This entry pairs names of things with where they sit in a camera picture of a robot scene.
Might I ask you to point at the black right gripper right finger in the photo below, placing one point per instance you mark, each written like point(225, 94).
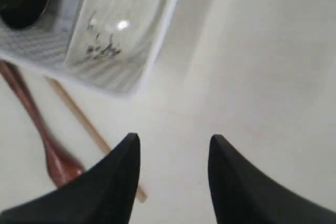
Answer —
point(241, 193)

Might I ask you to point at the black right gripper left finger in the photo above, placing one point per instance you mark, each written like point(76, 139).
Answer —
point(104, 194)

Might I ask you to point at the light wooden chopstick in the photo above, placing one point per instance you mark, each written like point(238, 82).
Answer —
point(80, 116)

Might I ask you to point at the red-brown wooden spoon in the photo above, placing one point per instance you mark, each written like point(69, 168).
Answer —
point(61, 166)

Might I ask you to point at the white perforated plastic basket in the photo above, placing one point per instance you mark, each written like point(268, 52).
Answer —
point(43, 47)

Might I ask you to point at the white floral ceramic bowl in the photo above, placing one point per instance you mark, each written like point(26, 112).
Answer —
point(108, 29)

